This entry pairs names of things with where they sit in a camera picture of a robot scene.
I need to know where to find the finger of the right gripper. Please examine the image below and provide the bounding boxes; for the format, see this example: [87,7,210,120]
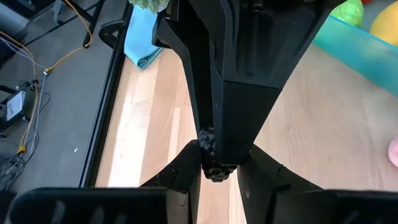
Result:
[152,0,216,132]
[189,0,346,165]

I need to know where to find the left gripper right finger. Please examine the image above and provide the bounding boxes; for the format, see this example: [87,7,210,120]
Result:
[236,143,398,224]

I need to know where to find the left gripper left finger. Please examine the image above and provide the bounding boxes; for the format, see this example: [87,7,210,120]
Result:
[8,139,202,224]

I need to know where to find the dark toy blackberry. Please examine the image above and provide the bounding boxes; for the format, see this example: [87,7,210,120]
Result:
[198,127,238,184]

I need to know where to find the round green toy fruit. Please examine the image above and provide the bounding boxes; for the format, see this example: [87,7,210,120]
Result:
[330,0,364,27]

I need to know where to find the yellow toy lemon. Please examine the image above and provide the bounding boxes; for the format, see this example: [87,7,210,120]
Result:
[369,1,398,47]

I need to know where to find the blue cloth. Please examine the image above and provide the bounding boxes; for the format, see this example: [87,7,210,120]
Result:
[123,4,170,70]

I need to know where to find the spiky green artificial plant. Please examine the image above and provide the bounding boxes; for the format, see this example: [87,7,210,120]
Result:
[129,0,170,14]

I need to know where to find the pink toy peach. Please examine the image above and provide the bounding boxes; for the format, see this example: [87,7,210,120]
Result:
[387,136,398,167]

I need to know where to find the black metal stand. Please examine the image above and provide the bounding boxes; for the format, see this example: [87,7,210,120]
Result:
[0,0,108,49]

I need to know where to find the teal plastic cutting board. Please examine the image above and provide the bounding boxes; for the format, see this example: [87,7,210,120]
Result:
[312,14,398,97]

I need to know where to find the black power adapter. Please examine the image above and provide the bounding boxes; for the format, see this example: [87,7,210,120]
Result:
[0,82,35,131]

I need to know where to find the black aluminium table frame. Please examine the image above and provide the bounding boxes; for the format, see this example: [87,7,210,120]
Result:
[79,0,134,187]

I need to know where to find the yellow extension cable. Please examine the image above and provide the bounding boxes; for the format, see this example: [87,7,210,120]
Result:
[17,0,94,156]

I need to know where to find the black floor cables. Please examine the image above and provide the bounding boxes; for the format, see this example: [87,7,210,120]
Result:
[0,130,43,189]

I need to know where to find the white cable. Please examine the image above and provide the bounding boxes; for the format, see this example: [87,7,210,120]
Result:
[0,30,47,156]

